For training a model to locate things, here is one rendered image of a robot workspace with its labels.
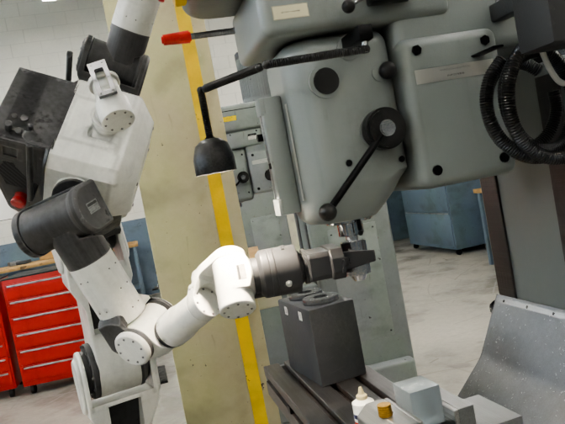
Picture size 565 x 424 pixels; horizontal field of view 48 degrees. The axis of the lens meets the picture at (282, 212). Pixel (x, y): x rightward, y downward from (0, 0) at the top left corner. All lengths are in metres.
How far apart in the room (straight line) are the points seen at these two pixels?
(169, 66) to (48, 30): 7.68
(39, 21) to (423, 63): 9.64
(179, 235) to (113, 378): 1.27
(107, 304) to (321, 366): 0.54
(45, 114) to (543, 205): 1.00
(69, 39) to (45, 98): 9.05
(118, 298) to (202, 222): 1.60
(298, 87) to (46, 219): 0.53
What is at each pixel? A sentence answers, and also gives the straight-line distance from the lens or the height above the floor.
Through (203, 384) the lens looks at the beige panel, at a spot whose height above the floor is 0.57.
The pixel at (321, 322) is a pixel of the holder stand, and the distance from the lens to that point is 1.52.
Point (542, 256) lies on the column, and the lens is 1.34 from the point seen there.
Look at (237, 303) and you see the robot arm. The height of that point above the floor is 1.21.
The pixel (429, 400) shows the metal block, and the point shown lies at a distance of 1.05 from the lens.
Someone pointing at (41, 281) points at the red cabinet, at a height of 0.93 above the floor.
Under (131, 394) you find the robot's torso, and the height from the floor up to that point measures 0.93.
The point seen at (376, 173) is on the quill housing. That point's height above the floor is 1.38.
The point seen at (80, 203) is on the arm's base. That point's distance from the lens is 1.22.
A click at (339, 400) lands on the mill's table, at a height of 0.90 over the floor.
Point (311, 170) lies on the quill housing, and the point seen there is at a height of 1.41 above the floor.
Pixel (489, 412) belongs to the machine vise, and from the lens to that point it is 1.12.
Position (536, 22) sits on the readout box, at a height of 1.55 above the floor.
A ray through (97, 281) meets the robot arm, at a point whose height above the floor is 1.28.
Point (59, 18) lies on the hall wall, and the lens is 10.55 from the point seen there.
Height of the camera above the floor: 1.41
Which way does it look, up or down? 3 degrees down
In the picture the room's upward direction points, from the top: 11 degrees counter-clockwise
